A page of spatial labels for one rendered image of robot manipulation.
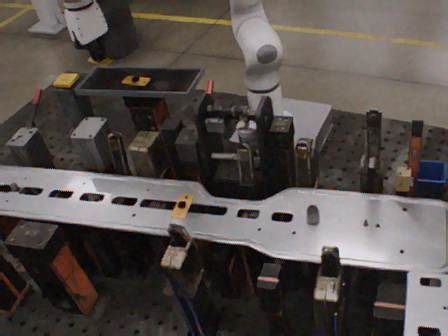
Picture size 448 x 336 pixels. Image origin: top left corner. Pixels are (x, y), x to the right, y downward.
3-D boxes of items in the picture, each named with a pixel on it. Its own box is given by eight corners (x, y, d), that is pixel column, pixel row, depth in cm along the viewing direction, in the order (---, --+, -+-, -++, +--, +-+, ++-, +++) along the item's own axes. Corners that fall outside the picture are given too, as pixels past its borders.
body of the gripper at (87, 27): (85, -9, 138) (98, 27, 146) (55, 6, 132) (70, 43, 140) (101, -5, 134) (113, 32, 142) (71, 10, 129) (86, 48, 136)
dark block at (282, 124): (284, 237, 158) (268, 130, 129) (289, 220, 163) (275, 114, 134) (300, 238, 157) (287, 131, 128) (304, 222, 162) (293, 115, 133)
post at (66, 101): (98, 191, 182) (51, 90, 152) (107, 177, 187) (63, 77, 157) (116, 192, 180) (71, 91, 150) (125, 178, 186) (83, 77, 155)
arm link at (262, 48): (274, 70, 176) (266, 8, 159) (291, 98, 163) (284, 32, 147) (241, 79, 174) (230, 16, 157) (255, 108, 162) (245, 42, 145)
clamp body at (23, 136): (47, 225, 172) (-2, 146, 147) (63, 202, 179) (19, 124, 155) (70, 228, 170) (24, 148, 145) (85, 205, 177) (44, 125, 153)
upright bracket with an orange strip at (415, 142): (397, 257, 148) (411, 121, 114) (398, 253, 149) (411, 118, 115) (408, 258, 147) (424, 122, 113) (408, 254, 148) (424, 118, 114)
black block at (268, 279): (263, 356, 129) (246, 293, 109) (272, 321, 137) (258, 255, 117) (293, 361, 128) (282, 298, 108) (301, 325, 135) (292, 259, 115)
